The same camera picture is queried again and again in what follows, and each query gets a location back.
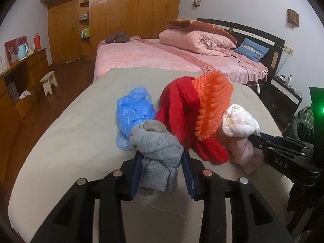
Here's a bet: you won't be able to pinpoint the wooden wardrobe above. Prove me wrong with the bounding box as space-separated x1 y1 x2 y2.
41 0 180 64

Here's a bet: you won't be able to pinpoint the pink knotted sock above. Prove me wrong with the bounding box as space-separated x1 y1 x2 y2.
216 128 264 174

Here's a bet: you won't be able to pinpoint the black white nightstand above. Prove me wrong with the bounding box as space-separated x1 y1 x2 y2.
260 76 302 131

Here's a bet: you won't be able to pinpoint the red gloves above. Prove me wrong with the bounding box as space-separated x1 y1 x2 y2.
155 76 229 164

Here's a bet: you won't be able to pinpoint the small white stool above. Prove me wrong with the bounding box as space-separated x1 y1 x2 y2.
40 71 58 96

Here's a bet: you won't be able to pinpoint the brown wall ornament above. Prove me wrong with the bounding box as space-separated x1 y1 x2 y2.
287 9 299 28

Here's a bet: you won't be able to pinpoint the red picture frame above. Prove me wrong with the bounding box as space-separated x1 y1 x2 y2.
4 36 28 66

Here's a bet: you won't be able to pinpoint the black headboard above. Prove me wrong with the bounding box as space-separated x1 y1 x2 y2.
197 18 285 82

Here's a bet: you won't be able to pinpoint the beige table cloth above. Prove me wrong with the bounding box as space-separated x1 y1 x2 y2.
8 67 292 242

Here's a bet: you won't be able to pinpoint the wall power outlet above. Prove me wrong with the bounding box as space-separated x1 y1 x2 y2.
283 45 294 56

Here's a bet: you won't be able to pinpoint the wall switch box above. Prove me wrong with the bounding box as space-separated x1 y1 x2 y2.
193 0 201 7

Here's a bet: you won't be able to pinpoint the brown red pillow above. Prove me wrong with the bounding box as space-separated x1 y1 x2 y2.
167 19 237 45

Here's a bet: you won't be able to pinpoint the wooden side cabinet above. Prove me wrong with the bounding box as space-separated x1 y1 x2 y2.
1 48 50 182

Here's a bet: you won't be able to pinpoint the folded pink quilt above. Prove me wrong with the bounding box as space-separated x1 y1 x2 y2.
159 29 236 57

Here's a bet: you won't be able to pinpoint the pink bed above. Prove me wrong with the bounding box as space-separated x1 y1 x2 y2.
93 39 269 84

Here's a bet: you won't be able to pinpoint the blue pillow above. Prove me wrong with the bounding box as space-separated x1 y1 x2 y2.
234 38 269 63

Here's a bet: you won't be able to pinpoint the red thermos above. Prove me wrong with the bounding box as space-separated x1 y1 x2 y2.
34 33 41 50

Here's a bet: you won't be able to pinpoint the grey slippers on bed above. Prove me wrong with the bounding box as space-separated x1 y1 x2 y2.
104 32 130 44

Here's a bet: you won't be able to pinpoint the white lotion bottle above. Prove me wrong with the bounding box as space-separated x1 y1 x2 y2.
286 75 292 86

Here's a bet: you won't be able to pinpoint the white plastic bag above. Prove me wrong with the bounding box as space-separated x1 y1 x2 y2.
222 104 260 138

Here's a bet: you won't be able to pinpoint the orange foam net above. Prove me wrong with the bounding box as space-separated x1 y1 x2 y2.
192 71 233 141

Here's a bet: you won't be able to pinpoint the grey knotted sock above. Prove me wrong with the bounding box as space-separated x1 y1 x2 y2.
130 120 184 196

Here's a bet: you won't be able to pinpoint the blue plastic bag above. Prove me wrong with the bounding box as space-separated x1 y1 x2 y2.
116 87 157 151

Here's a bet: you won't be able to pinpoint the plaid cloth pile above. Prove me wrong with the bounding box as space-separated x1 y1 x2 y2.
292 106 315 144

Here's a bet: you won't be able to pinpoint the light blue kettle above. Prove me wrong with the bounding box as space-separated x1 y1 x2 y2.
18 43 28 61

